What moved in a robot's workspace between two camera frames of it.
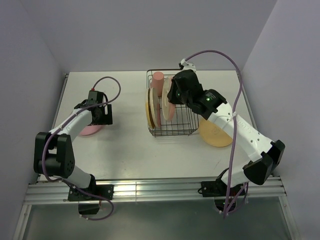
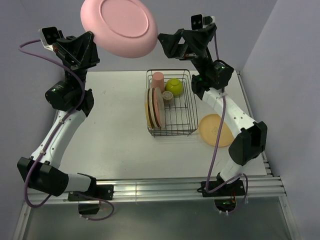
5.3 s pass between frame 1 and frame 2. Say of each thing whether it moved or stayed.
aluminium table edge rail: stayed
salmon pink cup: stayed
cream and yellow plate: stayed
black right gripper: moved
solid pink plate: moved
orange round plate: stayed
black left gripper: moved
